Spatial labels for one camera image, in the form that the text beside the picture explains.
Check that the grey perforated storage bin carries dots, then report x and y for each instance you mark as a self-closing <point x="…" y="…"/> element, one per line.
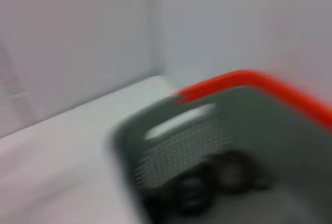
<point x="259" y="130"/>

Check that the orange-red plastic part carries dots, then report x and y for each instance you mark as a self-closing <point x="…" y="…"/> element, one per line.
<point x="246" y="78"/>

